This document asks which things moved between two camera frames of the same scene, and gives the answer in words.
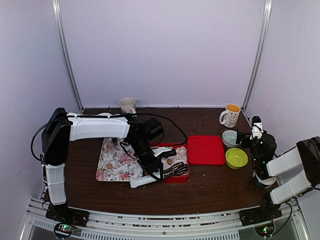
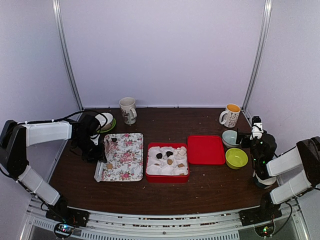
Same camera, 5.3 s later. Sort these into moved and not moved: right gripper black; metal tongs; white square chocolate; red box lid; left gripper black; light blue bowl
Moved: left gripper black; metal tongs
Not moved: white square chocolate; red box lid; right gripper black; light blue bowl
